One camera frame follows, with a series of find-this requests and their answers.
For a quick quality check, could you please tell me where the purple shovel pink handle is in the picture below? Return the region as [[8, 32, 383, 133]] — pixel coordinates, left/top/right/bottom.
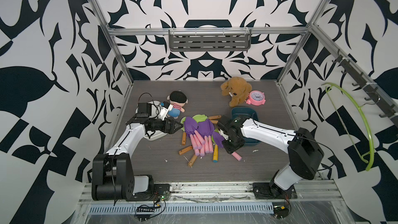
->
[[212, 131, 242, 161], [198, 119, 215, 153], [184, 117, 203, 156]]

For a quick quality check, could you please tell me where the green shovel yellow handle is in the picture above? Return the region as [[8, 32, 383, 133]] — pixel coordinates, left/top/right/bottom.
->
[[211, 129, 220, 162]]

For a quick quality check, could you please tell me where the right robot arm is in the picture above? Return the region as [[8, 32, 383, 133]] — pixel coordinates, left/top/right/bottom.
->
[[217, 116, 324, 199]]

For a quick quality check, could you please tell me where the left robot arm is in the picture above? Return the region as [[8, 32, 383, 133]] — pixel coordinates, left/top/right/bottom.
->
[[91, 117, 183, 201]]

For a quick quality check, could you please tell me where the teal storage box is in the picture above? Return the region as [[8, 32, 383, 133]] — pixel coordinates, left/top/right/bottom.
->
[[231, 106, 260, 147]]

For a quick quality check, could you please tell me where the white storage box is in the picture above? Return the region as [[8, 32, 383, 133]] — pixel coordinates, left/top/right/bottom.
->
[[136, 101, 169, 141]]

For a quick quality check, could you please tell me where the plush doll black hair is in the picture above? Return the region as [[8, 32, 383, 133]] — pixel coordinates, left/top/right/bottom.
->
[[167, 91, 188, 119]]

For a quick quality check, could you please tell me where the brown plush dog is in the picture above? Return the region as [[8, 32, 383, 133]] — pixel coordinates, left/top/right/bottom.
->
[[220, 77, 252, 108]]

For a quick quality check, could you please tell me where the pink alarm clock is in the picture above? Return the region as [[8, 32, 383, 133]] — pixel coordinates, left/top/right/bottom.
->
[[246, 90, 266, 106]]

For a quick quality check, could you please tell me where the green shovel wooden handle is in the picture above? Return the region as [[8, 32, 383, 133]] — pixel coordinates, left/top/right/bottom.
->
[[192, 115, 221, 124], [180, 117, 187, 146]]

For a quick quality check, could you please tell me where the grey hook rail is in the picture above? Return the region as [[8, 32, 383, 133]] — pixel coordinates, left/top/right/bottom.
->
[[333, 49, 398, 127]]

